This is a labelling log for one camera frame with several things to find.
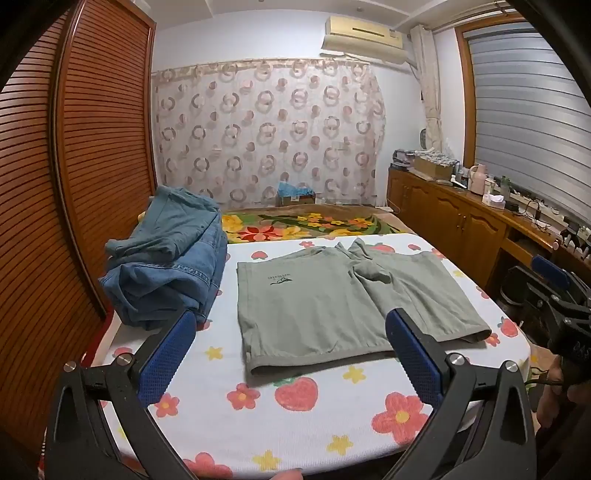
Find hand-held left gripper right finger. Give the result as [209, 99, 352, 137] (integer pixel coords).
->
[385, 308, 539, 480]

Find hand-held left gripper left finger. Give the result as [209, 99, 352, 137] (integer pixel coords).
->
[44, 308, 199, 480]

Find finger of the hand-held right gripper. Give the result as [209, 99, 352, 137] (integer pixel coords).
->
[530, 255, 591, 315]

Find green short pants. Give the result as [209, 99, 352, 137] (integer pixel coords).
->
[236, 237, 492, 377]

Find light blue denim pants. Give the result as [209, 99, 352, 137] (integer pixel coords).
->
[105, 186, 221, 259]

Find person's right hand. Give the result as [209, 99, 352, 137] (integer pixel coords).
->
[537, 355, 591, 430]

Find white power strip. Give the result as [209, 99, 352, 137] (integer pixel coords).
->
[510, 189, 561, 217]

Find dark blue denim jeans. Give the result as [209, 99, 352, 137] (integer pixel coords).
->
[99, 222, 229, 332]

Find pink thermos jug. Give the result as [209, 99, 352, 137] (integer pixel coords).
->
[468, 164, 490, 195]

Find wooden cabinet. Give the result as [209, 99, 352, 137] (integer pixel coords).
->
[387, 166, 591, 324]

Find white flower strawberry blanket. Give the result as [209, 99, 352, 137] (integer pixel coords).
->
[81, 233, 532, 480]

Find grey window blind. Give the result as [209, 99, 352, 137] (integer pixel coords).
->
[464, 21, 591, 227]

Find large cardboard box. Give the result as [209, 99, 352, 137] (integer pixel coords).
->
[412, 154, 455, 182]

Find colourful floral blanket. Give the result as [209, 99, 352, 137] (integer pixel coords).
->
[221, 205, 416, 244]

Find beige tied curtain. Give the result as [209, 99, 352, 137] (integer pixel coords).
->
[410, 23, 446, 153]

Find wooden louvered wardrobe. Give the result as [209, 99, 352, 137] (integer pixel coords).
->
[0, 0, 158, 462]

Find circle patterned sheer curtain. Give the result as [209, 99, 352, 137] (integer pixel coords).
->
[151, 59, 387, 210]

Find wooden window frame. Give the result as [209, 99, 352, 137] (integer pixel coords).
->
[455, 25, 477, 169]

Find wall air conditioner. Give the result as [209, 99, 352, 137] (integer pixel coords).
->
[321, 15, 419, 70]

